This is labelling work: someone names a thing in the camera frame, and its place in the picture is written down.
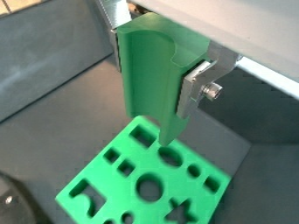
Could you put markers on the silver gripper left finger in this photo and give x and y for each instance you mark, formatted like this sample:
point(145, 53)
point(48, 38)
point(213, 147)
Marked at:
point(116, 12)

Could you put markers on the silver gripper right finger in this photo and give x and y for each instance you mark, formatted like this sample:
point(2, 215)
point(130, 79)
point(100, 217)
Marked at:
point(198, 83)

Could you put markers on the green arch block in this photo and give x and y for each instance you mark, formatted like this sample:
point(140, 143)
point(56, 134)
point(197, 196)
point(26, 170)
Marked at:
point(158, 52)

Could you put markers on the dark curved fixture block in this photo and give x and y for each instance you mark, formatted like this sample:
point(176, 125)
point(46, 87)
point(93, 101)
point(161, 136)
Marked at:
point(15, 208)

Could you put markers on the green shape-sorter board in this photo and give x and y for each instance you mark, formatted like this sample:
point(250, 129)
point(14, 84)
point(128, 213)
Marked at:
point(138, 179)

